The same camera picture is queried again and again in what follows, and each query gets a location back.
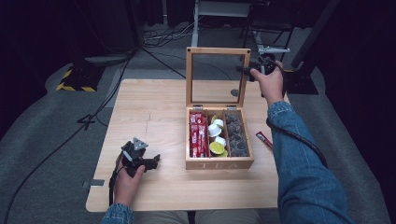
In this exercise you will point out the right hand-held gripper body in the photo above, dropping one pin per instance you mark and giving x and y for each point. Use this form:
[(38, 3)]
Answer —
[(267, 63)]

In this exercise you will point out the black slanted stand pole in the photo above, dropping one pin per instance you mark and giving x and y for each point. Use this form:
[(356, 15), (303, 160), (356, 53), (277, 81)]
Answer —
[(314, 31)]

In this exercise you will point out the person's right hand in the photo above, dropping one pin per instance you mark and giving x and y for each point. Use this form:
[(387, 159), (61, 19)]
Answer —
[(272, 87)]

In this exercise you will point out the black chair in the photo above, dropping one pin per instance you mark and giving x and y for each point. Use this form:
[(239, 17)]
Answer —
[(267, 21)]

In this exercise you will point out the green lid creamer cup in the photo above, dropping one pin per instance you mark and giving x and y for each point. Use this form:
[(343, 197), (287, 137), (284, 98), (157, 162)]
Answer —
[(217, 148)]

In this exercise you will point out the person's left hand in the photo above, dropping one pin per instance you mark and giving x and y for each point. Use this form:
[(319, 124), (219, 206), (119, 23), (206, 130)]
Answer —
[(126, 186)]

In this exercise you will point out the yellow lid creamer cup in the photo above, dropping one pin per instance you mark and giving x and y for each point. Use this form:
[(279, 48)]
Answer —
[(214, 118)]

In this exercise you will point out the row of red packets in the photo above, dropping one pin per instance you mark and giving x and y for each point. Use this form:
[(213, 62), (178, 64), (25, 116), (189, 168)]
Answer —
[(198, 137)]

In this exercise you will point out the red stick packet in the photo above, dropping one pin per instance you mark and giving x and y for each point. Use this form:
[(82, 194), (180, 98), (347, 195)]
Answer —
[(264, 140)]

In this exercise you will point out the white desk frame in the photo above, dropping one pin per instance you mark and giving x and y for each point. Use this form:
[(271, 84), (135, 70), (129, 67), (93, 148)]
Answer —
[(195, 31)]

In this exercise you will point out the black yellow striped stand base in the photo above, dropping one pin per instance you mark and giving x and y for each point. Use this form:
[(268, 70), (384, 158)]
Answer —
[(79, 79), (302, 84)]

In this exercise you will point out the pile of dark tea bags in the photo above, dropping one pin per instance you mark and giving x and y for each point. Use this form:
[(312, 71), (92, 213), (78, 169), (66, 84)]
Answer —
[(237, 137)]

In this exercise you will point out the wooden tea box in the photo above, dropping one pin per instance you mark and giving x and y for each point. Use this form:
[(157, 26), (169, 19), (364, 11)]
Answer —
[(218, 163)]

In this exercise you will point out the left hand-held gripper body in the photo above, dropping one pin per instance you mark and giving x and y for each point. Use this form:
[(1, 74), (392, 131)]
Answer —
[(134, 155)]

